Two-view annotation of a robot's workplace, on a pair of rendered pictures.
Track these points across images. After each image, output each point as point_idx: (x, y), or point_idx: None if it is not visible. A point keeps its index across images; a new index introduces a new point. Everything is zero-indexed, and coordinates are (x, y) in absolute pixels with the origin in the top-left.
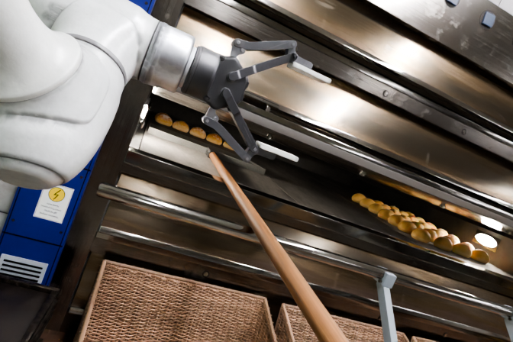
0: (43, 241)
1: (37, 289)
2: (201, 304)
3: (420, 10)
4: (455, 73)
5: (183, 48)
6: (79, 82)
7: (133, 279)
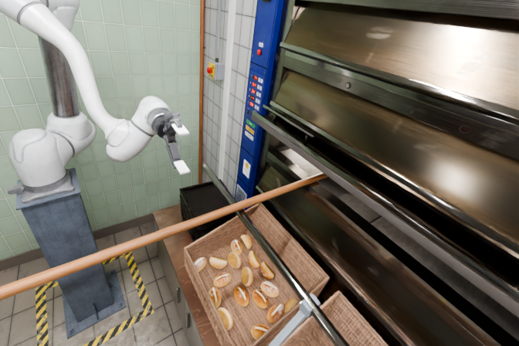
0: (245, 184)
1: None
2: (291, 251)
3: None
4: None
5: (150, 120)
6: (112, 135)
7: (267, 218)
